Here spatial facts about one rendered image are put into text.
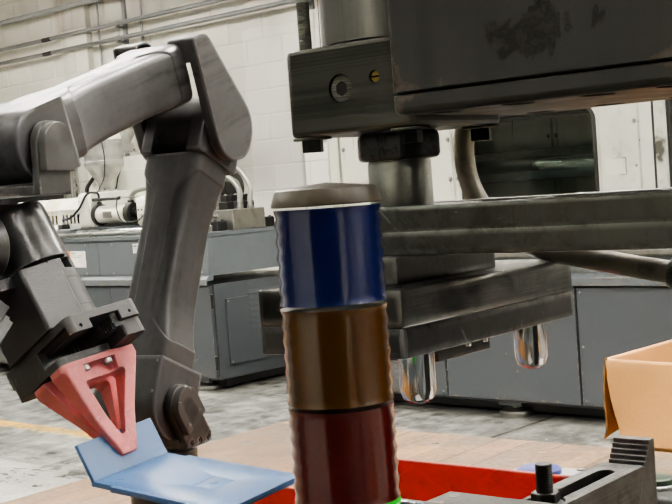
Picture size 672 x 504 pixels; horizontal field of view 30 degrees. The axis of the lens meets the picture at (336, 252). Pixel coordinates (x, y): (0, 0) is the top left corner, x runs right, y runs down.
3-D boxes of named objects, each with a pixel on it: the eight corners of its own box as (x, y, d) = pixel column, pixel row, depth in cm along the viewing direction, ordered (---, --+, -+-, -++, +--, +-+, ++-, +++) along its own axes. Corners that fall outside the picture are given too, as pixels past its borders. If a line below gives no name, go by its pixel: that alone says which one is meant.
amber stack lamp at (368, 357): (333, 387, 47) (326, 299, 47) (415, 392, 45) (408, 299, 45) (265, 406, 44) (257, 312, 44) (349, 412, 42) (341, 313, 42)
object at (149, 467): (152, 454, 96) (147, 417, 96) (299, 481, 86) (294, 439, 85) (79, 484, 91) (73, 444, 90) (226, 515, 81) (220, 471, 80)
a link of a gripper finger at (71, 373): (107, 455, 89) (49, 340, 90) (62, 492, 93) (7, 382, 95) (179, 427, 94) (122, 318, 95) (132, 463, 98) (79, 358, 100)
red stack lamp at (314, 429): (339, 479, 47) (333, 392, 47) (422, 489, 45) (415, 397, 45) (272, 504, 44) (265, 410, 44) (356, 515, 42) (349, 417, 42)
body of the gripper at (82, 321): (75, 339, 89) (30, 250, 90) (13, 398, 95) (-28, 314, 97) (145, 318, 93) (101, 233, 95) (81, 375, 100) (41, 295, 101)
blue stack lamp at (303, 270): (326, 295, 47) (319, 206, 47) (408, 295, 45) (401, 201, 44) (257, 307, 44) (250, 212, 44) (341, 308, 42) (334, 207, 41)
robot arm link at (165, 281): (148, 431, 105) (211, 82, 115) (85, 429, 108) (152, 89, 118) (189, 447, 110) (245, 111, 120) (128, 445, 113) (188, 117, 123)
